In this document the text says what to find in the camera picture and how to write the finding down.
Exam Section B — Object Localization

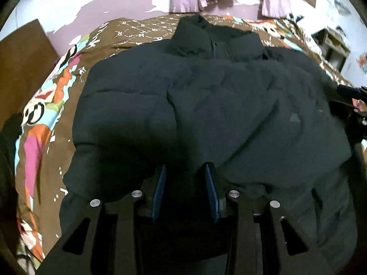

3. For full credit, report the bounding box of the black padded jacket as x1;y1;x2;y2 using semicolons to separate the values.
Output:
60;16;357;272

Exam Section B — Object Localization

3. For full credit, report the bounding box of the dark clothes pile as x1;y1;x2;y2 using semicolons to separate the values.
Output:
0;112;24;253

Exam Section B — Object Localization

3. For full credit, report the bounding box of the colourful cartoon bedspread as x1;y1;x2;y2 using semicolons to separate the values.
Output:
14;15;363;274

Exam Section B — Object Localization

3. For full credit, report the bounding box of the black office chair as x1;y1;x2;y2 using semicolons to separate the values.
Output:
329;85;366;143

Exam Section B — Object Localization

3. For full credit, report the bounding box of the brown wooden headboard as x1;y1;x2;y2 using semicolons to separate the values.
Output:
0;20;59;124

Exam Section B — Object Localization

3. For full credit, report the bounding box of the wooden shelf desk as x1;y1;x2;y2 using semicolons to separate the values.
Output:
312;27;350;73

